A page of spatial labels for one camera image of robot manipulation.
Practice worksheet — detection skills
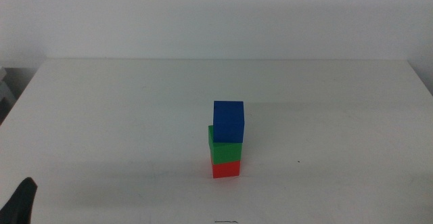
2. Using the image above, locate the blue cube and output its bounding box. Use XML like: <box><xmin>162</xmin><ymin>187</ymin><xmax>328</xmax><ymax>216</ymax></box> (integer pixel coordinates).
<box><xmin>212</xmin><ymin>100</ymin><xmax>245</xmax><ymax>144</ymax></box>

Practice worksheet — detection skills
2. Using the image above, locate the green cube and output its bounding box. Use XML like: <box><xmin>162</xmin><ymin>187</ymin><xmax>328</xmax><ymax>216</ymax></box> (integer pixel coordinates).
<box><xmin>208</xmin><ymin>125</ymin><xmax>244</xmax><ymax>165</ymax></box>

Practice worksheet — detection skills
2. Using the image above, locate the red cube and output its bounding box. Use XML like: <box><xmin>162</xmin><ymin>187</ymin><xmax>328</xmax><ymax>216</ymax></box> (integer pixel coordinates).
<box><xmin>210</xmin><ymin>156</ymin><xmax>242</xmax><ymax>179</ymax></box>

